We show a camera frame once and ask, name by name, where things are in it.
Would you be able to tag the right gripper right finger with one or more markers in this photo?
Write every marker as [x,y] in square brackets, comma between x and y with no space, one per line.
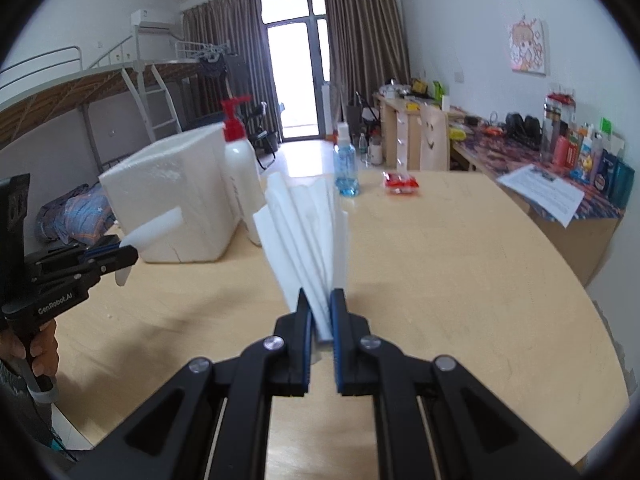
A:
[434,419]

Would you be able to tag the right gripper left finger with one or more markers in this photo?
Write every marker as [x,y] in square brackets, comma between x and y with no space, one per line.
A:
[211,419]

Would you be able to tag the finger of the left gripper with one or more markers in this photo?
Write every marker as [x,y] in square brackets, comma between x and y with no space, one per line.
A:
[106,247]
[120,264]

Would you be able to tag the white foam strip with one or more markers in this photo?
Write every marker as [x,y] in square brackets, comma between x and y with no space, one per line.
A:
[145,236]

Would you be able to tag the white tissue paper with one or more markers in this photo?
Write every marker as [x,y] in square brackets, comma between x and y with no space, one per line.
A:
[304,232]

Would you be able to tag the left hand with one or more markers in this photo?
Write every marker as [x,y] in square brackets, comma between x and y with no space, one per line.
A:
[44,350]

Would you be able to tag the blue plaid quilt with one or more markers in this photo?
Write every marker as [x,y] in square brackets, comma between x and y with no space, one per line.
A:
[82,215]

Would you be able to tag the white styrofoam box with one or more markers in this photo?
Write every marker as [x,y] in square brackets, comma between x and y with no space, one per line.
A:
[183,171]

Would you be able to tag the white lotion pump bottle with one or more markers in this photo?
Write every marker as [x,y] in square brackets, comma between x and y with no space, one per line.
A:
[240,164]

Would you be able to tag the metal bunk bed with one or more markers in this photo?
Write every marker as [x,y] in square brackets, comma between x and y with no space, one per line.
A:
[144,64]

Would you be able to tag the black folding chair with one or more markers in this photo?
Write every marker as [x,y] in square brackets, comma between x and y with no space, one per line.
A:
[264,142]

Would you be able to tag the white air conditioner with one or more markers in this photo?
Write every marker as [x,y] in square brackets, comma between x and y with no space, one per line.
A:
[154,18]

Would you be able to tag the left brown curtain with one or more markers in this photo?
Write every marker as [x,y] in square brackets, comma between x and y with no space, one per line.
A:
[238,23]

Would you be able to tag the brown curtain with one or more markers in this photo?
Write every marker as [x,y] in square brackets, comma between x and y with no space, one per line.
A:
[238,23]
[367,47]

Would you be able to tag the patterned cloth side desk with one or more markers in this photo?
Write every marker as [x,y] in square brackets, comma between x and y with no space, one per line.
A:
[578,220]

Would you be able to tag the white paper sheet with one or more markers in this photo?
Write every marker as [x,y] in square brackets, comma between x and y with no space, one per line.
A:
[549,191]

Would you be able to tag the blue spray bottle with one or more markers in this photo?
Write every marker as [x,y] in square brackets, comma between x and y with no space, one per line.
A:
[344,162]

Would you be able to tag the red snack packet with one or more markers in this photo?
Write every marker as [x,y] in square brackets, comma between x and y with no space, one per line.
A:
[397,183]

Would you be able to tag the glass balcony door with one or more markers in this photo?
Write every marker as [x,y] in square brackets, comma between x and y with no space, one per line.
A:
[297,32]

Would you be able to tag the wooden drawer desk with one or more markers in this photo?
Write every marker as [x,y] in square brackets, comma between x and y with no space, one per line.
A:
[401,132]

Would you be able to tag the wooden smiley chair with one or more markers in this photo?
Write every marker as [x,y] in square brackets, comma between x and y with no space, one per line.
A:
[435,144]

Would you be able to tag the right brown curtain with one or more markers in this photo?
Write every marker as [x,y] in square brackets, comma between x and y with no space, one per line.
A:
[367,47]

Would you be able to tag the anime wall picture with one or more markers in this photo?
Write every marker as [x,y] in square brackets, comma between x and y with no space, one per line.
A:
[527,47]

